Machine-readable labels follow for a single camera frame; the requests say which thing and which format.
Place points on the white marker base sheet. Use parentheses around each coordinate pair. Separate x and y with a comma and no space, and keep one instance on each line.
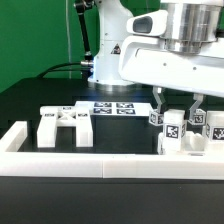
(102,108)

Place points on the white chair seat part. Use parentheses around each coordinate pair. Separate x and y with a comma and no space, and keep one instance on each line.
(195,144)

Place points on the white chair back frame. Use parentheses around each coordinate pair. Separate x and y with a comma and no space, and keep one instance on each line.
(55,117)

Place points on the white U-shaped boundary frame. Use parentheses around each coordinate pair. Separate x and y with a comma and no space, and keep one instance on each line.
(13,162)

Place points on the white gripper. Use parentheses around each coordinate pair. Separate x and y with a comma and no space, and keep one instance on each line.
(144,60)

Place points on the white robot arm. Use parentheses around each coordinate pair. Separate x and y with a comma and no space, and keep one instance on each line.
(179,47)

